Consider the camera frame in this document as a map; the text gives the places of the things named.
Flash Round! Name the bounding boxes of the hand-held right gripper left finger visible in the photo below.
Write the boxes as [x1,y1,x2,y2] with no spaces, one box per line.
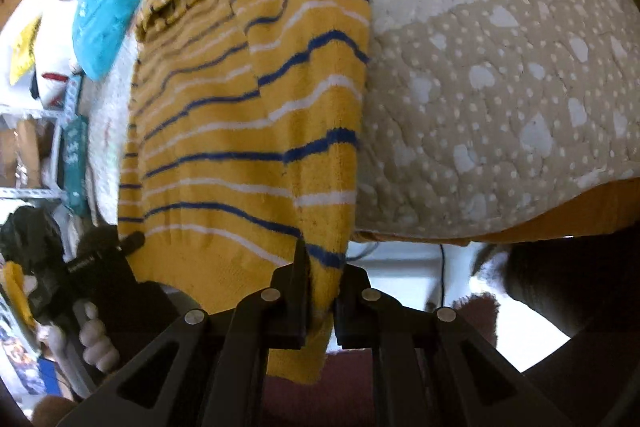
[55,239,313,427]

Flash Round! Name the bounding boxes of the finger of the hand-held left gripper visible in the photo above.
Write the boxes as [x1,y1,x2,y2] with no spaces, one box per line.
[115,231,147,258]

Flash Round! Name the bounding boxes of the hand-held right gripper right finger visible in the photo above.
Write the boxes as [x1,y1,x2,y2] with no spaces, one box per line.
[334,264,583,427]

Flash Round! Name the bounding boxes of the yellow striped sweater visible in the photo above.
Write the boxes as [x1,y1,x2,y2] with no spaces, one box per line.
[117,0,373,385]

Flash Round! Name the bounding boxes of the person's left hand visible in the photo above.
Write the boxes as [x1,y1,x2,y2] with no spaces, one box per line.
[47,301,122,375]

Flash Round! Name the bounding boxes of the yellow object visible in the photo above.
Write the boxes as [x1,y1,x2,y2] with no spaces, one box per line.
[1,261,37,329]

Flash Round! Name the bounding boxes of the green cardboard box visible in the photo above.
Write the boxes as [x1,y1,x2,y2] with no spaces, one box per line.
[61,114,90,215]

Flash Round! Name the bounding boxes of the white metal shelf rack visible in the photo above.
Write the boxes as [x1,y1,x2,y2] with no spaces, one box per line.
[0,104,71,204]

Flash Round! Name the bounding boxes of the brown cardboard boxes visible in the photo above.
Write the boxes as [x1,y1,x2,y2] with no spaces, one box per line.
[0,122,42,188]

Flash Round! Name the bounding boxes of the long pastel box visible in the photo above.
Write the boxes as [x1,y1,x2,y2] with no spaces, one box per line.
[62,74,84,116]

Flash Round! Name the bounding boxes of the white shopping bag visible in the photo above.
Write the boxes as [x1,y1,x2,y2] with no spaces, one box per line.
[30,0,81,112]

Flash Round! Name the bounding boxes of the mustard bed sheet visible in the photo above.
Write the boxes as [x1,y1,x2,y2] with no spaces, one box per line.
[352,177,640,248]

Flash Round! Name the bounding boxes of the yellow plastic bag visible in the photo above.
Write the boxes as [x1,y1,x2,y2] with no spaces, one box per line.
[9,17,42,85]

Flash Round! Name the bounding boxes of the dark brown cloth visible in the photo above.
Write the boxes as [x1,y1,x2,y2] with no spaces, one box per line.
[501,227,640,348]

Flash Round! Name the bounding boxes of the teal plush pillow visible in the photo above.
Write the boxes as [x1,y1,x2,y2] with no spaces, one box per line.
[71,0,147,82]

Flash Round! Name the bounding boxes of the heart print quilt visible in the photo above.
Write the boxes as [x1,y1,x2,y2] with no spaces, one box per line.
[87,0,640,243]

